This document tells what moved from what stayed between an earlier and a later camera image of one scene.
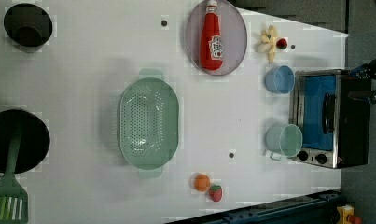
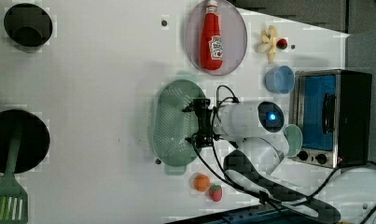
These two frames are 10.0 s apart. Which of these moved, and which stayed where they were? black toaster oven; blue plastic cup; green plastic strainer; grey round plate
Moved: green plastic strainer
Stayed: blue plastic cup; grey round plate; black toaster oven
